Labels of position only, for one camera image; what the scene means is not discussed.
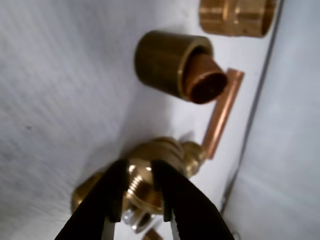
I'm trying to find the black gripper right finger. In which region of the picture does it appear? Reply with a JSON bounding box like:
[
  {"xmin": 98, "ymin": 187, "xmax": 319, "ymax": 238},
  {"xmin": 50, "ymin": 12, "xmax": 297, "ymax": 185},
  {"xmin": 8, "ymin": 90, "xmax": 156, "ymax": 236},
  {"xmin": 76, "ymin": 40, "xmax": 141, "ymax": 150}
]
[{"xmin": 151, "ymin": 159, "xmax": 237, "ymax": 240}]

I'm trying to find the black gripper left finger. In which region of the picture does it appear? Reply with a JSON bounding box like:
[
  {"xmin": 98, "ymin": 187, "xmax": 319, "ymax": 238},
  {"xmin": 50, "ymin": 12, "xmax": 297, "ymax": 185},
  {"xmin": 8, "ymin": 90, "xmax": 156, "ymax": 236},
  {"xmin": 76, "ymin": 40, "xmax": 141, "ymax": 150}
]
[{"xmin": 53, "ymin": 159, "xmax": 130, "ymax": 240}]

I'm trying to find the brass hex adapter fitting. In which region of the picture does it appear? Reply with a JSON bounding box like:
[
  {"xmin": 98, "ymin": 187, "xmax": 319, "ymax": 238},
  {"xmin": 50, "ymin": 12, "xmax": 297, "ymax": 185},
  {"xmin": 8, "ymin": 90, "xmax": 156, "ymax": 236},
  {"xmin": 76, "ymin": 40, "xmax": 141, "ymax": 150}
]
[{"xmin": 124, "ymin": 136, "xmax": 210, "ymax": 213}]

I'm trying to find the brass threaded hex fitting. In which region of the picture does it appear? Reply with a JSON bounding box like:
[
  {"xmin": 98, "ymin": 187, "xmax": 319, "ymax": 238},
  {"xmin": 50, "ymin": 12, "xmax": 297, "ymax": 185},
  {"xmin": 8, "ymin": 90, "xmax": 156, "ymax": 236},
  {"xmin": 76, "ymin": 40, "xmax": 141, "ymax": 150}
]
[{"xmin": 71, "ymin": 174, "xmax": 103, "ymax": 213}]

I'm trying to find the silver metal nut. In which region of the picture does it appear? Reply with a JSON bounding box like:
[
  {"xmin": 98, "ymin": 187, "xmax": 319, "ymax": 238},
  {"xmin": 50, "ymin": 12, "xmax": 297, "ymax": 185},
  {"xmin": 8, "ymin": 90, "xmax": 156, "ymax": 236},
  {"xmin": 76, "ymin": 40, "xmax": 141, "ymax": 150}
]
[{"xmin": 122, "ymin": 209, "xmax": 161, "ymax": 235}]

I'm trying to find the small brass reducer fitting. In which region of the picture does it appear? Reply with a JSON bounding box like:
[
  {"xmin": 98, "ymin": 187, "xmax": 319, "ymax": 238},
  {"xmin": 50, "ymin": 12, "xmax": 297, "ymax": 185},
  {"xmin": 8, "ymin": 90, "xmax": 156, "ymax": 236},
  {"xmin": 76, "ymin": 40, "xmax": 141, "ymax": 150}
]
[{"xmin": 144, "ymin": 229, "xmax": 163, "ymax": 240}]

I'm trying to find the long copper pipe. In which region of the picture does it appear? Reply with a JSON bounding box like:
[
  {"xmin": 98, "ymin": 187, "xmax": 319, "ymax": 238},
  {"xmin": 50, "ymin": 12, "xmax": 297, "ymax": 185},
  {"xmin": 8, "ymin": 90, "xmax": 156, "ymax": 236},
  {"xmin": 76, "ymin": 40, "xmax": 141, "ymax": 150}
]
[{"xmin": 202, "ymin": 67, "xmax": 245, "ymax": 159}]

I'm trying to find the short dark copper tube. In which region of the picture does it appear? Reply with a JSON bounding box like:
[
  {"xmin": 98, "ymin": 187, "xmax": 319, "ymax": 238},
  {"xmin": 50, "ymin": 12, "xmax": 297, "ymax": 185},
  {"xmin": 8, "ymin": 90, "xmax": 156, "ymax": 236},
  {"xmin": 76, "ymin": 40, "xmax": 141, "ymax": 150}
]
[{"xmin": 184, "ymin": 53, "xmax": 228, "ymax": 106}]

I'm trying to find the white plywood board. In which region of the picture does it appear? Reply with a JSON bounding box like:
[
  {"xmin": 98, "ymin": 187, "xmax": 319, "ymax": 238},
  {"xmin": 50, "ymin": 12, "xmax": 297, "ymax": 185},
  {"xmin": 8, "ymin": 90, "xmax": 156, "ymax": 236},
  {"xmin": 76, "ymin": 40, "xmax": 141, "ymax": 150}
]
[{"xmin": 0, "ymin": 0, "xmax": 286, "ymax": 240}]

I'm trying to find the brass pipe coupling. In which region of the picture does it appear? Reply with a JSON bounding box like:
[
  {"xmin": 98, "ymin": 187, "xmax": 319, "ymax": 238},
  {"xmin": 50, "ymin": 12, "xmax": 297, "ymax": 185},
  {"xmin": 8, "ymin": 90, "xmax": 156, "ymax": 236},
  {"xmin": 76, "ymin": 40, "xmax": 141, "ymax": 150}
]
[{"xmin": 199, "ymin": 0, "xmax": 273, "ymax": 39}]

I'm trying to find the large brass ring fitting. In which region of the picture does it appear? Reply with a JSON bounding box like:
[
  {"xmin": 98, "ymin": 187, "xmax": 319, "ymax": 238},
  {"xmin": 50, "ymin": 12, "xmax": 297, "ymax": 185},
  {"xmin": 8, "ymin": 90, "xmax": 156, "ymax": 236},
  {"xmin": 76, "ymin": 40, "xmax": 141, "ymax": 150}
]
[{"xmin": 134, "ymin": 29, "xmax": 213, "ymax": 102}]

